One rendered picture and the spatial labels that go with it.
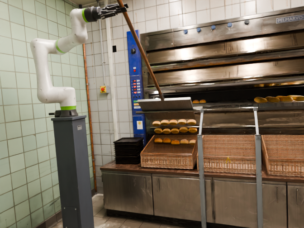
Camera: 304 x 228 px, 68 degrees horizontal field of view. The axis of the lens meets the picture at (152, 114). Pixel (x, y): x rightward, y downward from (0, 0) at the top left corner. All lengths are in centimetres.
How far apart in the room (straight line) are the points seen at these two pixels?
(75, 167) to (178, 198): 105
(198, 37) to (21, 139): 212
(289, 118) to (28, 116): 262
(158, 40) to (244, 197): 192
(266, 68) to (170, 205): 171
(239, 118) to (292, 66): 72
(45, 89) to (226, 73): 181
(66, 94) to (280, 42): 210
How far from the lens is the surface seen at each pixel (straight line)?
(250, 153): 265
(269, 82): 251
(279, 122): 268
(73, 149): 195
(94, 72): 321
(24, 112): 252
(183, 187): 233
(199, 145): 212
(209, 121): 268
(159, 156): 236
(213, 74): 266
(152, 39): 290
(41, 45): 205
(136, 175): 246
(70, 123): 192
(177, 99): 222
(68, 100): 197
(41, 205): 278
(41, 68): 199
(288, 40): 273
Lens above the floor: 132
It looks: 4 degrees down
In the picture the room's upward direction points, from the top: 4 degrees counter-clockwise
